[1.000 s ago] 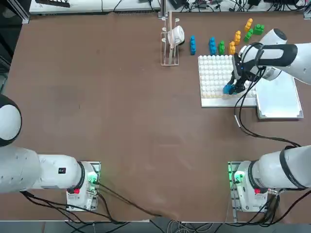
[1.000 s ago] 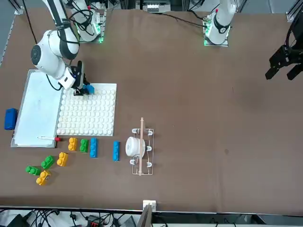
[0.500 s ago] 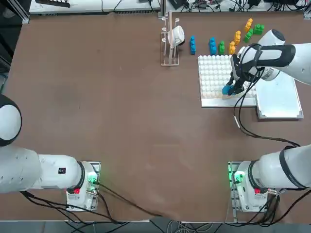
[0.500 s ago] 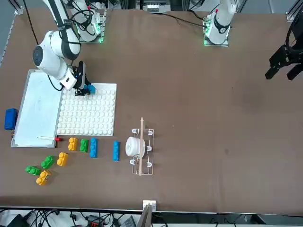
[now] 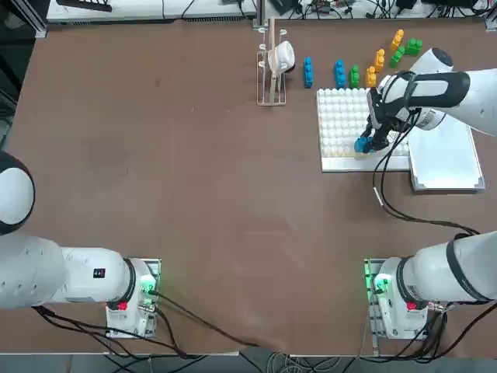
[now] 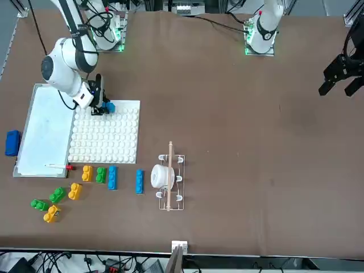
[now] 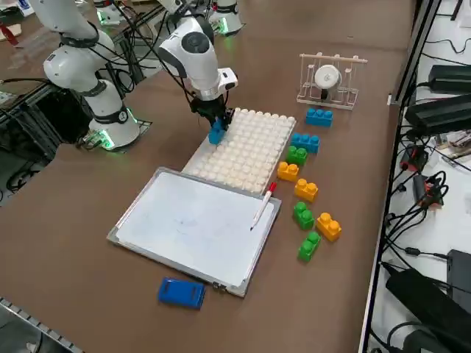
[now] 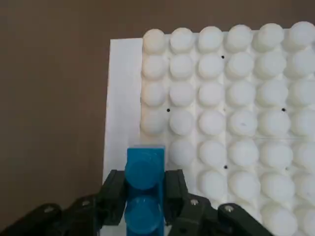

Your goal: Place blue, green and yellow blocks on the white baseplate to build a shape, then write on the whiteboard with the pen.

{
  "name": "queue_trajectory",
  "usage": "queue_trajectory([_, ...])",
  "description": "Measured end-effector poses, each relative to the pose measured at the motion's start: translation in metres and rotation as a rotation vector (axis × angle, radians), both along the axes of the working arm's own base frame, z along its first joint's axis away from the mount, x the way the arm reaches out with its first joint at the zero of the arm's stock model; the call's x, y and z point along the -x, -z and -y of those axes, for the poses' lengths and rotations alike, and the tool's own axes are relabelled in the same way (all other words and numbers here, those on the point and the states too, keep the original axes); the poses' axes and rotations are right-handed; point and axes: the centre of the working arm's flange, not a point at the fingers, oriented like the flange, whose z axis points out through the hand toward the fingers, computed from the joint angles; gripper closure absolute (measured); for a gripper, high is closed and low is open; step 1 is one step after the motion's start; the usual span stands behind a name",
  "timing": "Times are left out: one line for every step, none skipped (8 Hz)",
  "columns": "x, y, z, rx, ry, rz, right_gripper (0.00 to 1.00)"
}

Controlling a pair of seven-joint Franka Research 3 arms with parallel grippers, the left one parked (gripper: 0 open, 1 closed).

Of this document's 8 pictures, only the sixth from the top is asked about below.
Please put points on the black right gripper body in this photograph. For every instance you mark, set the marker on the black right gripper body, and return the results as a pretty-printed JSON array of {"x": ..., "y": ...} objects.
[{"x": 98, "y": 94}]

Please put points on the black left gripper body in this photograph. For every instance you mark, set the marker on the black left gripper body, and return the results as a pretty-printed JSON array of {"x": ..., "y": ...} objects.
[{"x": 355, "y": 66}]

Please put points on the blue three-stud block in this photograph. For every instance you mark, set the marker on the blue three-stud block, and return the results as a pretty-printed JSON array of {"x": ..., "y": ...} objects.
[
  {"x": 140, "y": 182},
  {"x": 110, "y": 107},
  {"x": 113, "y": 178}
]

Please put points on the green two-stud block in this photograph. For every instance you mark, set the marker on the green two-stud block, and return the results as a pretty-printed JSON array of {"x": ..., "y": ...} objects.
[
  {"x": 39, "y": 205},
  {"x": 57, "y": 195},
  {"x": 101, "y": 175}
]

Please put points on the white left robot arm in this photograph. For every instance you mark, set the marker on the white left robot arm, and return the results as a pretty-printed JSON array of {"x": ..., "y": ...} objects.
[{"x": 266, "y": 28}]

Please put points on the white studded baseplate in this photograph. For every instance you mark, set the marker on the white studded baseplate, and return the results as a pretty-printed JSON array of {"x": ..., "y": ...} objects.
[{"x": 113, "y": 139}]

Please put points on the silver framed whiteboard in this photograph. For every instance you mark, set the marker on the silver framed whiteboard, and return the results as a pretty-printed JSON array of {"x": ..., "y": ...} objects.
[{"x": 45, "y": 136}]

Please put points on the white pen red cap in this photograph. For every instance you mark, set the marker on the white pen red cap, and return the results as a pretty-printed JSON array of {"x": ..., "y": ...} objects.
[{"x": 55, "y": 165}]

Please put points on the blue whiteboard eraser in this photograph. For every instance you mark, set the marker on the blue whiteboard eraser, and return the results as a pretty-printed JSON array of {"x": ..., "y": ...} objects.
[{"x": 12, "y": 143}]

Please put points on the yellow two-stud block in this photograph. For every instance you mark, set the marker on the yellow two-stud block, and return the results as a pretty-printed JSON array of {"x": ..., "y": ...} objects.
[
  {"x": 75, "y": 192},
  {"x": 51, "y": 214},
  {"x": 87, "y": 174}
]

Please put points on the wooden rod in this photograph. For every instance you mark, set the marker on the wooden rod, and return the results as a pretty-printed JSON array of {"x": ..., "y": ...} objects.
[{"x": 170, "y": 150}]

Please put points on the white cup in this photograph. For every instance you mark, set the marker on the white cup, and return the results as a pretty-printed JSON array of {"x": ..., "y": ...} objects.
[{"x": 159, "y": 177}]

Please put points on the grey power strip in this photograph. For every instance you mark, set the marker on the grey power strip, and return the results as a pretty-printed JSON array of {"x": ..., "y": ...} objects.
[{"x": 183, "y": 9}]

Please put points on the red black power device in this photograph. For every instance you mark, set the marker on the red black power device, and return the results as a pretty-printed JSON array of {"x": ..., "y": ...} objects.
[{"x": 111, "y": 268}]

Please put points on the black power adapter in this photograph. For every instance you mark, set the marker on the black power adapter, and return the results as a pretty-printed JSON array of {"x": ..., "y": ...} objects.
[{"x": 20, "y": 266}]

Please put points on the aluminium frame profile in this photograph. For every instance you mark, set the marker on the aluminium frame profile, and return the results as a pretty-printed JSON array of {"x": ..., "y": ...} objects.
[
  {"x": 351, "y": 14},
  {"x": 22, "y": 10}
]

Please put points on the aluminium camera post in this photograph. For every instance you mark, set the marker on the aluminium camera post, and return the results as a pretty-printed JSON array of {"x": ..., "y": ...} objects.
[{"x": 176, "y": 258}]

